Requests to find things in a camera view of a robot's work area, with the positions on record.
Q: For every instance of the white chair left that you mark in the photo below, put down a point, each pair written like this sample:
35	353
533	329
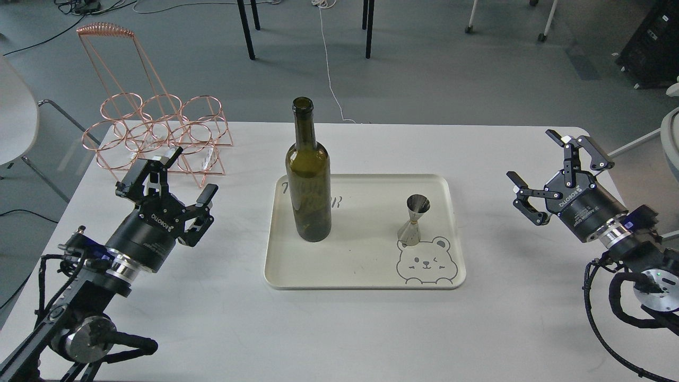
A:
20	122

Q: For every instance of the cream bear serving tray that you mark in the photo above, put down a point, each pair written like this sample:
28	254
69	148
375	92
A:
362	250

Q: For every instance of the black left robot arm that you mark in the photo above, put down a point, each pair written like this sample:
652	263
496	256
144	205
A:
73	323

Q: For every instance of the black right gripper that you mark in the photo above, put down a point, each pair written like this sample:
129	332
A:
589	204

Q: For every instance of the white chair right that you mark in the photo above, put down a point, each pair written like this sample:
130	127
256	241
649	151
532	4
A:
650	164

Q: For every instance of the dark green wine bottle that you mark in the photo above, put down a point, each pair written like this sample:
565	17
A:
307	165

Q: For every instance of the steel double jigger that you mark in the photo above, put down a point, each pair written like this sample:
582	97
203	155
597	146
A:
409	233

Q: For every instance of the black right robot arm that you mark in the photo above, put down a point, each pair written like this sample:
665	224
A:
643	291

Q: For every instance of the white chair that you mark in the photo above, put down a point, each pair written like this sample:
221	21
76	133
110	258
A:
650	164
20	122

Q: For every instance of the white rolling chair legs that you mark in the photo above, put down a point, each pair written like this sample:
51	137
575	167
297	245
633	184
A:
506	16

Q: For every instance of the black equipment case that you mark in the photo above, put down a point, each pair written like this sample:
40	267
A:
651	55

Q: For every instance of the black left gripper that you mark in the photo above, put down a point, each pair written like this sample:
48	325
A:
149	233

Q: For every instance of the copper wire wine rack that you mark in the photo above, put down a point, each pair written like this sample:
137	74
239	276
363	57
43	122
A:
136	126

